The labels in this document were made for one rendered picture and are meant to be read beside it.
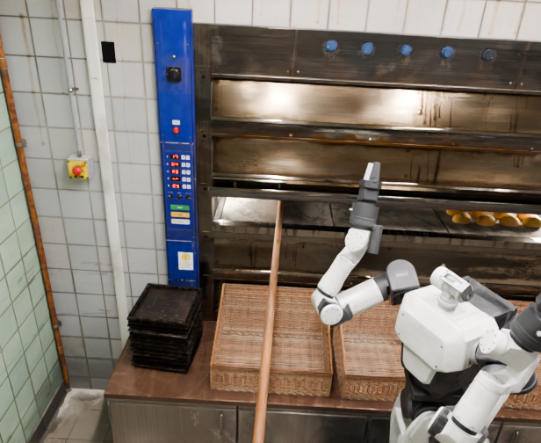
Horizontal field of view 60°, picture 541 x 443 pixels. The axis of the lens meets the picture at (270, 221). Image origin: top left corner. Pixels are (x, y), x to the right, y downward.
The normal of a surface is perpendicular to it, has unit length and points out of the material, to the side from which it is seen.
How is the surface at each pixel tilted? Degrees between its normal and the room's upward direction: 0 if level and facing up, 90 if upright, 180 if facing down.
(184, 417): 90
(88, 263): 90
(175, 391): 0
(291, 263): 70
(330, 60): 90
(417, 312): 45
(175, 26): 90
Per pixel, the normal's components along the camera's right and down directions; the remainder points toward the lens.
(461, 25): -0.03, 0.45
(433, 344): -0.88, 0.18
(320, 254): -0.01, 0.12
